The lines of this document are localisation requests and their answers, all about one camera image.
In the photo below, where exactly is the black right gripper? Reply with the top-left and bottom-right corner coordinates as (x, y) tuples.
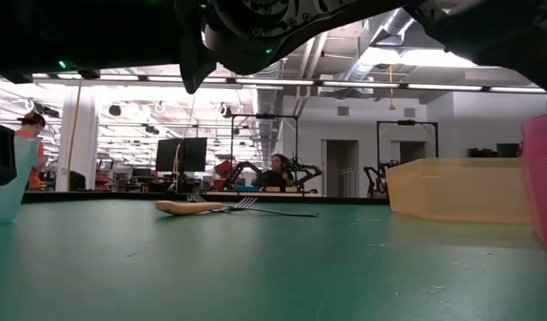
(0, 0), (219, 117)

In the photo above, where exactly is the wooden-handled silver fork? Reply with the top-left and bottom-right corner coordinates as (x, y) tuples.
(155, 195), (258, 217)

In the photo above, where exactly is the teal plastic bin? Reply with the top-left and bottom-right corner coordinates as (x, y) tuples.
(0, 133), (39, 226)

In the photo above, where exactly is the person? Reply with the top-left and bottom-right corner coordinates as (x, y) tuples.
(260, 153), (295, 189)
(15, 111), (48, 192)

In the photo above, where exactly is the white pillar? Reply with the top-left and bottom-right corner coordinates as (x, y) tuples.
(54, 86), (100, 193)

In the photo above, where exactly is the black monitor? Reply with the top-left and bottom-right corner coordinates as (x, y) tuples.
(467, 143), (520, 159)
(155, 136), (208, 174)

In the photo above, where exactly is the red equipment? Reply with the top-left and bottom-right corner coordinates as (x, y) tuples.
(214, 159), (233, 179)

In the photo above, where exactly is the grey door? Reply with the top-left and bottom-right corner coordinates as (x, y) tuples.
(322, 139), (361, 199)

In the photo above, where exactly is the long light bar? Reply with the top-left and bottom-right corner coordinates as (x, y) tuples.
(32, 70), (547, 95)

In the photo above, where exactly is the yellow plastic bin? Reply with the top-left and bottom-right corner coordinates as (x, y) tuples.
(384, 158), (532, 225)

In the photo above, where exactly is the pink plastic bin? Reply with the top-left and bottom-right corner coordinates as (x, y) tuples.
(518, 113), (547, 256)

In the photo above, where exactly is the yellow hanging cable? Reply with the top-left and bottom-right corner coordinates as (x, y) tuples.
(65, 79), (83, 193)

